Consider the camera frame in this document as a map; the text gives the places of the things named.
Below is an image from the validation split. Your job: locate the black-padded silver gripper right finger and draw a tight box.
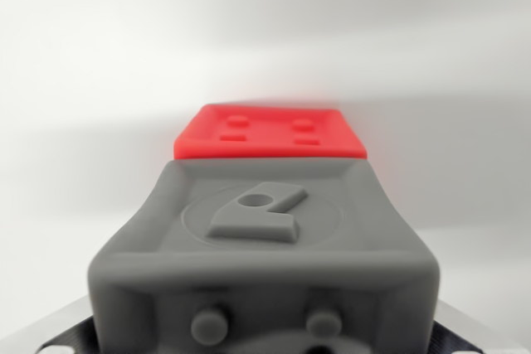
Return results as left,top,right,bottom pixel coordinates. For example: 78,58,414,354
429,298,531,354

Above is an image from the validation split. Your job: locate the black-padded silver gripper left finger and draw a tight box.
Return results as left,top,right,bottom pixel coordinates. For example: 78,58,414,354
0,297,99,354

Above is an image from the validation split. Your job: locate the grey plastic cube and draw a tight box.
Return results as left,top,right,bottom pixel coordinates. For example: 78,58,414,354
86,158,441,354

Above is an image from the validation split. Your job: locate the red plastic cube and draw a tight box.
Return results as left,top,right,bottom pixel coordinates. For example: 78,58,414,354
173,103,368,161

